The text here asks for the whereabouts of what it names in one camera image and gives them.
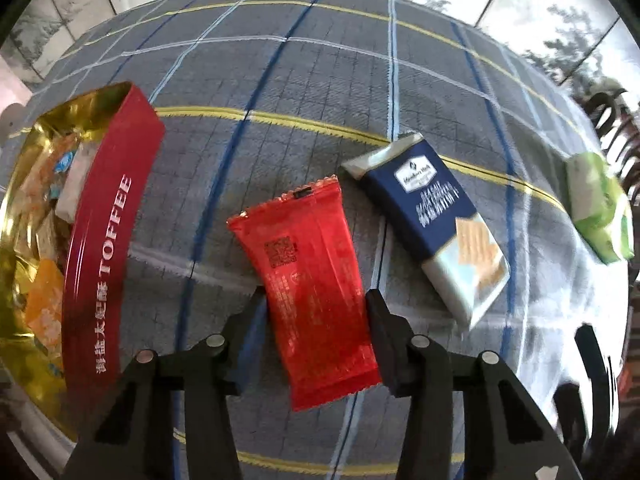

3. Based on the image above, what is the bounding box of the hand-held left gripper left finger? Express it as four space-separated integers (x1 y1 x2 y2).
62 286 269 480

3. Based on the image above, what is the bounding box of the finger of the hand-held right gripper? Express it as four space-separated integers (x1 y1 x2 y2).
574 325 619 401

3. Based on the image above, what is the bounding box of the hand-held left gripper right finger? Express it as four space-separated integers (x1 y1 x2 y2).
365 289 584 480

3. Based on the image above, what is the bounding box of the red snack packet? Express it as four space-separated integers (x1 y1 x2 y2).
227 175 383 412

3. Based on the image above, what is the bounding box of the red tin box gold interior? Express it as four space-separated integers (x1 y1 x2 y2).
0 82 166 443

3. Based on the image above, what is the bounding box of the silver clear snack packet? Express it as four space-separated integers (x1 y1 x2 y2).
55 141 101 222

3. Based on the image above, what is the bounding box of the navy and white cracker packet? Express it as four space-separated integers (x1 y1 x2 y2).
341 132 511 332

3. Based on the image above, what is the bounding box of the green tissue pack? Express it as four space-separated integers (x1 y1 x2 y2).
565 152 636 266

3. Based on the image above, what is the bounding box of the dark wooden chair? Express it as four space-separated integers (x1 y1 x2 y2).
579 87 640 201

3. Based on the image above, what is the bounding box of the grey plaid tablecloth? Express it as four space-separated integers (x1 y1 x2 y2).
0 0 632 480

